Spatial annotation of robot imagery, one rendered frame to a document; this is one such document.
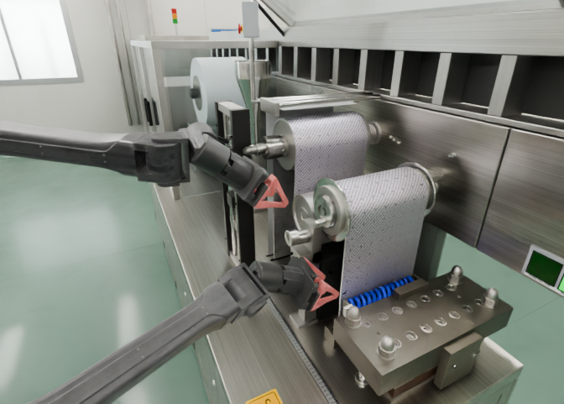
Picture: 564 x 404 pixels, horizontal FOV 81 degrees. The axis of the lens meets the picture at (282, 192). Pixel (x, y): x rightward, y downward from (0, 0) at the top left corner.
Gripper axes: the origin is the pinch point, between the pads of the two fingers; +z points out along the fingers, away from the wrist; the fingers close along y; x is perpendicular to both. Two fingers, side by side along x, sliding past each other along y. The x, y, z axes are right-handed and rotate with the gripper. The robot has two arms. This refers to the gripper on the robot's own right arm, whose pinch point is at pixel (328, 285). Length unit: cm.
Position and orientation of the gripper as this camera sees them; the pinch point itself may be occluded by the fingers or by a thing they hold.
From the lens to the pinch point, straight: 78.6
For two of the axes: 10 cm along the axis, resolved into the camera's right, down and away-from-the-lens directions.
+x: 4.3, -8.7, -2.4
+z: 8.1, 2.5, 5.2
